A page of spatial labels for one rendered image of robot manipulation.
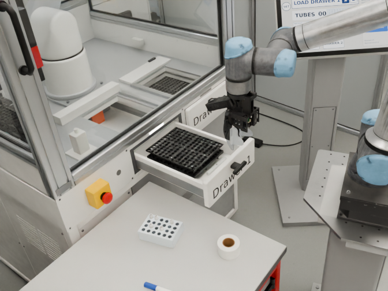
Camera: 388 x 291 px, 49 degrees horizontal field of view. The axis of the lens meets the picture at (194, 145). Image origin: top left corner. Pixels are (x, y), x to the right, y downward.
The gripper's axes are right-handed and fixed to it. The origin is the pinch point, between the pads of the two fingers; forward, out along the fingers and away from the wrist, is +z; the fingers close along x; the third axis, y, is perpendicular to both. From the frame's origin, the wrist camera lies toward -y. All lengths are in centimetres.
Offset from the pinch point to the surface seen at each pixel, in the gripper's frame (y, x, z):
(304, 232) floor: 2, 64, 100
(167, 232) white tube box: -8.1, -27.7, 21.8
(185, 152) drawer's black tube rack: -19.6, -2.2, 10.2
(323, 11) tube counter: -12, 93, -12
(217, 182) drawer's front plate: -0.9, -8.6, 11.2
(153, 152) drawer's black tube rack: -29.3, -8.5, 10.3
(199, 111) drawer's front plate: -32.9, 24.1, 11.6
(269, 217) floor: -19, 63, 100
